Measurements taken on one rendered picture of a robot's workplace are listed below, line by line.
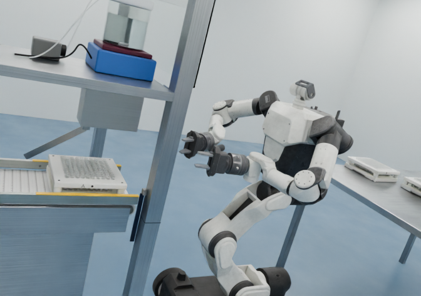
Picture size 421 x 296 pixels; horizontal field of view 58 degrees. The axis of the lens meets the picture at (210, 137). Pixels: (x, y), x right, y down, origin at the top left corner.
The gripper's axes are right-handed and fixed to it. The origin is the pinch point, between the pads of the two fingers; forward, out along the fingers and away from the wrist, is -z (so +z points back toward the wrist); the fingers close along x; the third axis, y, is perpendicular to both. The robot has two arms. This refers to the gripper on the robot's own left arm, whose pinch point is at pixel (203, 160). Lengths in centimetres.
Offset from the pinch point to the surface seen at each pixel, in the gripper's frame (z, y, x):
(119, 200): -32.0, -12.6, 14.7
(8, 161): -71, 9, 13
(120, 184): -32.3, -10.1, 9.3
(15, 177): -67, 2, 16
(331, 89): 354, 405, -11
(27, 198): -61, -17, 14
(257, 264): 88, 70, 98
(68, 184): -50, -13, 10
